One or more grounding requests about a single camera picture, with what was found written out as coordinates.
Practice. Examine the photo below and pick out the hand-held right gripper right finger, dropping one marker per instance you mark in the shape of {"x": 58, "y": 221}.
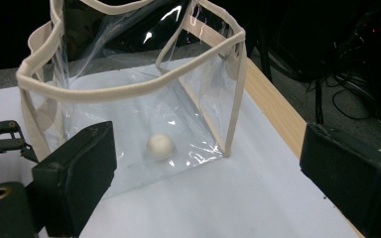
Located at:
{"x": 354, "y": 178}

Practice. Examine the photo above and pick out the clear bag with beige trim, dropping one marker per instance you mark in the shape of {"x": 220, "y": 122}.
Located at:
{"x": 112, "y": 94}

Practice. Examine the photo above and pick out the cream white ball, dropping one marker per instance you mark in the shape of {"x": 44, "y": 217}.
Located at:
{"x": 160, "y": 146}

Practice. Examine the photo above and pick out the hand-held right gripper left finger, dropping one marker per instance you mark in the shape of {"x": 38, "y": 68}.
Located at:
{"x": 76, "y": 178}

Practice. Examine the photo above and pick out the white table mat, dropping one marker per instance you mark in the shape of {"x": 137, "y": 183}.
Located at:
{"x": 211, "y": 205}

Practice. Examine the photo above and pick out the black metal stand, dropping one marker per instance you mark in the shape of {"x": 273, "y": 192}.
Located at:
{"x": 318, "y": 102}

